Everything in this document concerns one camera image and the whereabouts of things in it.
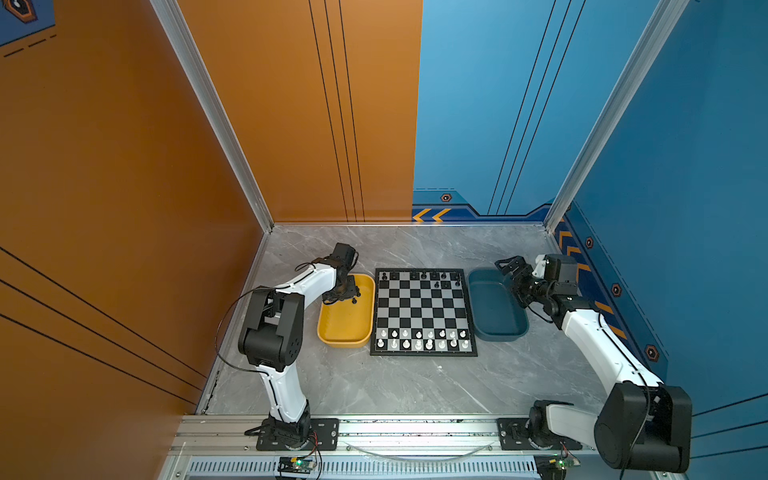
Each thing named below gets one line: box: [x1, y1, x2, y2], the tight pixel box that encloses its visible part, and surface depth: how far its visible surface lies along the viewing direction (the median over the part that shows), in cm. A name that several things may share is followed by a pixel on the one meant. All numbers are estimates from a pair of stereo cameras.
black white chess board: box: [370, 268, 478, 357], surface depth 94 cm
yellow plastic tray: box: [317, 274, 376, 349], surface depth 95 cm
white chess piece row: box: [376, 329, 469, 351], surface depth 88 cm
